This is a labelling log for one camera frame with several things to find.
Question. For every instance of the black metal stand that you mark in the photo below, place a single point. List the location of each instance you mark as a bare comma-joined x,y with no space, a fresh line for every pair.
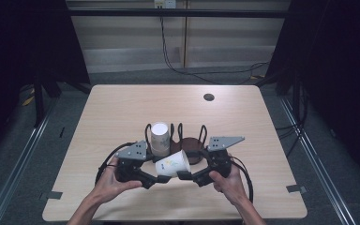
296,100
38,103

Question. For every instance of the person's left hand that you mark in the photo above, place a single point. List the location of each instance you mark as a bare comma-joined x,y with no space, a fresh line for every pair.
109,187

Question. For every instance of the round dark table grommet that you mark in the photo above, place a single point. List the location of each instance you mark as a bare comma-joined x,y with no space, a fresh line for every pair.
209,97

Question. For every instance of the metal floor rail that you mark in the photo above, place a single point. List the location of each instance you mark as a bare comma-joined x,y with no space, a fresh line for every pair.
313,156
23,159

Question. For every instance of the black curtain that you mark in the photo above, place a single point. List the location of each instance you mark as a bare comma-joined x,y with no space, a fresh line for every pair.
12,47
340,62

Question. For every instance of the black horizontal bar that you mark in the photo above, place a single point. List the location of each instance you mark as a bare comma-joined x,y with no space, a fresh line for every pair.
122,12

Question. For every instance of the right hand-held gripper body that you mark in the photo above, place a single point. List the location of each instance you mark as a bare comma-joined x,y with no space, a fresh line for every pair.
220,162

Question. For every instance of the small black floor tape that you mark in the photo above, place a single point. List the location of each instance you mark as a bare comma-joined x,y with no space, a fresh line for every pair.
62,132

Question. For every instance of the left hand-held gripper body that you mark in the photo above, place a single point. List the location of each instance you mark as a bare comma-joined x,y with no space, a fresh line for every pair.
131,168

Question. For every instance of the grey tape strip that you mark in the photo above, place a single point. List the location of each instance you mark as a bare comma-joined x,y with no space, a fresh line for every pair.
296,188
51,195

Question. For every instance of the person's right hand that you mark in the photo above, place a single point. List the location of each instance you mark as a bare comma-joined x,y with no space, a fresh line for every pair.
232,189

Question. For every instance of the yellow floor tape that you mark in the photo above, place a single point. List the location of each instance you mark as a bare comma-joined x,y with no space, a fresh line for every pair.
28,101

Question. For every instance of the printed white paper cup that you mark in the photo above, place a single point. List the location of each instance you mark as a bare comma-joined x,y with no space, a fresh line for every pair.
173,164

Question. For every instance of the dark wooden double cup holder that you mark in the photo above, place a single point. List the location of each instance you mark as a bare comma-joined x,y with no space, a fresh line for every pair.
190,144

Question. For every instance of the white power outlet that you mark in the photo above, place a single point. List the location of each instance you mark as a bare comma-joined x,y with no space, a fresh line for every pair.
165,3

